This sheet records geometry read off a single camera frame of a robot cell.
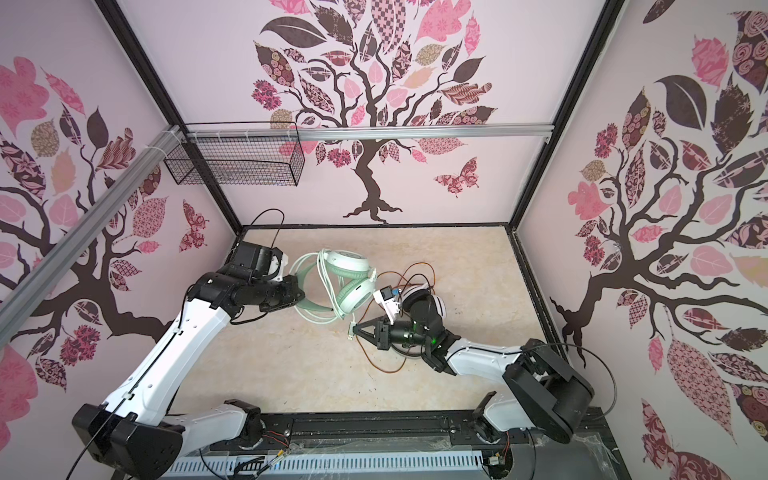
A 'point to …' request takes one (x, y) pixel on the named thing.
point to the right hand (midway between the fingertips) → (355, 330)
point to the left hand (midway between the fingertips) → (303, 299)
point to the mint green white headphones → (336, 284)
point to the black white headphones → (423, 290)
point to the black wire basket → (240, 161)
